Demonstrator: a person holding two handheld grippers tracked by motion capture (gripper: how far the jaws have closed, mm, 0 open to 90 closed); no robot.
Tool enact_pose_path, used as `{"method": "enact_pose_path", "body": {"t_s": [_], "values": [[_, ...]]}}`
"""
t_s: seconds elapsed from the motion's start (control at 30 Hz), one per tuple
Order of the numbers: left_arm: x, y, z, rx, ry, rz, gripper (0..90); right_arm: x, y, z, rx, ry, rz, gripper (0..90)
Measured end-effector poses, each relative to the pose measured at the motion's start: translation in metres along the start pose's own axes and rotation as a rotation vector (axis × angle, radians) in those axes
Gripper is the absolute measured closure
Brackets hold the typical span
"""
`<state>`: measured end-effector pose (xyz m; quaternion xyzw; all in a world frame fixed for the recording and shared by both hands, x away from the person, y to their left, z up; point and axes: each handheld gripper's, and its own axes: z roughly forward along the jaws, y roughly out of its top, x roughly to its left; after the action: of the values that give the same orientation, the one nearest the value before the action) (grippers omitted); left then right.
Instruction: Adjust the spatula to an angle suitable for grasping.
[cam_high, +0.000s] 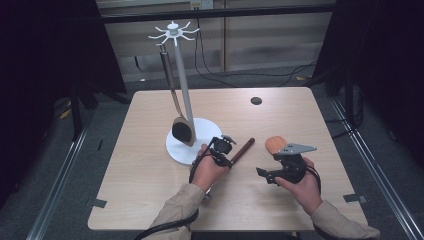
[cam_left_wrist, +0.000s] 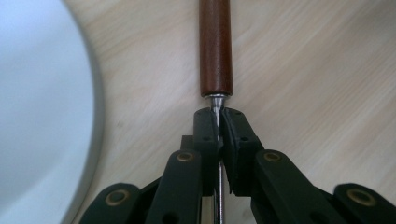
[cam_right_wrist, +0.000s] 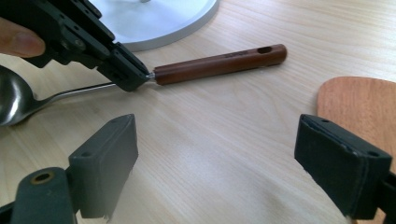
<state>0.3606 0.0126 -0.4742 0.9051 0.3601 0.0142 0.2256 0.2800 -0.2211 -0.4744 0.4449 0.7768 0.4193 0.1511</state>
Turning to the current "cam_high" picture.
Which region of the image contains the black horizontal bar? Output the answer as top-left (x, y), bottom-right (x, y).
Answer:
top-left (99, 3), bottom-right (336, 24)

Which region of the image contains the left hand-held gripper black cable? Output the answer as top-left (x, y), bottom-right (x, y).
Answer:
top-left (133, 138), bottom-right (216, 240)

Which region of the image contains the orange round object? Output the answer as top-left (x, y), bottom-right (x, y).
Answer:
top-left (265, 135), bottom-right (288, 155)

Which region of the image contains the black stand leg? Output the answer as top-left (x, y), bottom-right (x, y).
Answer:
top-left (344, 66), bottom-right (355, 125)
top-left (69, 83), bottom-right (83, 141)

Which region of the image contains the steel ladle with brown handle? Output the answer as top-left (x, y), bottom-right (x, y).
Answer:
top-left (203, 137), bottom-right (256, 201)

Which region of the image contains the black floor cable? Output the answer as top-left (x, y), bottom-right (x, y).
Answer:
top-left (198, 19), bottom-right (318, 88)
top-left (193, 19), bottom-right (238, 89)

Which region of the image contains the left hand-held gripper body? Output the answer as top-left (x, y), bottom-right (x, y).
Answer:
top-left (210, 134), bottom-right (237, 158)

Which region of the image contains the steel spatula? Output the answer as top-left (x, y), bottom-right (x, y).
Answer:
top-left (156, 43), bottom-right (197, 148)

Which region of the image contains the dark curtain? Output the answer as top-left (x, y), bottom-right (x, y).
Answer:
top-left (0, 0), bottom-right (127, 201)
top-left (313, 0), bottom-right (424, 168)

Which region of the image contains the person's right hand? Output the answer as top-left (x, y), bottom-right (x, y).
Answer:
top-left (274, 159), bottom-right (324, 216)

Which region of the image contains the white wall outlet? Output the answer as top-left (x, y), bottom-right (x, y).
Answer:
top-left (189, 0), bottom-right (214, 10)

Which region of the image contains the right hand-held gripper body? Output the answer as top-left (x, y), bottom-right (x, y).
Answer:
top-left (273, 143), bottom-right (318, 184)

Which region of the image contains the right hand-held gripper black cable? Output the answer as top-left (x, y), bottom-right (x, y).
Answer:
top-left (305, 165), bottom-right (338, 240)

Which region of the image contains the metal floor rail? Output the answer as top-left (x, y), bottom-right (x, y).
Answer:
top-left (25, 109), bottom-right (96, 240)
top-left (329, 96), bottom-right (424, 240)

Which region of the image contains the person's left hand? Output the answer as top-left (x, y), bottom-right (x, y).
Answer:
top-left (192, 144), bottom-right (230, 193)

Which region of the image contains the hand-held gripper black cable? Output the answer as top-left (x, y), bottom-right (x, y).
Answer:
top-left (133, 138), bottom-right (216, 240)
top-left (305, 165), bottom-right (338, 240)

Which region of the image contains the grey tape piece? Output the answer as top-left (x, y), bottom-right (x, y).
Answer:
top-left (84, 198), bottom-right (108, 209)
top-left (343, 193), bottom-right (369, 204)

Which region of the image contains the white utensil stand with hooks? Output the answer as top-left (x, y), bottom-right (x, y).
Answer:
top-left (148, 20), bottom-right (224, 167)

